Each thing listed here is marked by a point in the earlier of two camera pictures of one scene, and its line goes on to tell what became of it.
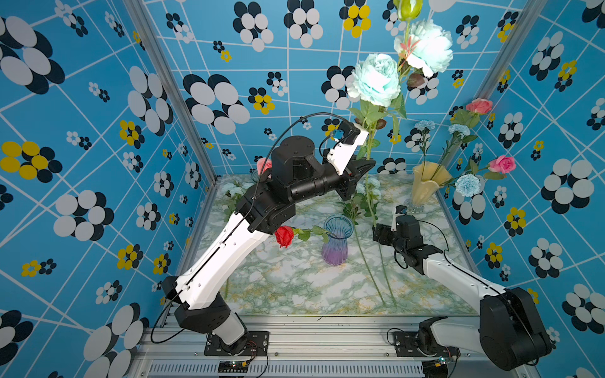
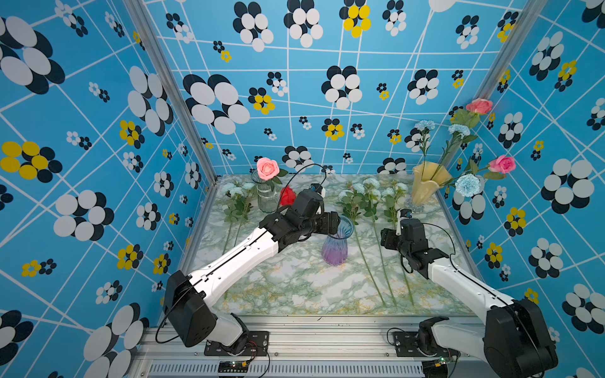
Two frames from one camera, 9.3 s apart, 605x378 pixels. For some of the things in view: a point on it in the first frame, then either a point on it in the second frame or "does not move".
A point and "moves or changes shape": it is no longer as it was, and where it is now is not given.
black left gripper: [350, 175] → [329, 224]
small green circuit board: [232, 366] does not move
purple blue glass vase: [339, 228] does not move
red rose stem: [284, 235] moves or changes shape
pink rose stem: [263, 164] does not move
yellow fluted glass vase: [427, 178] does not move
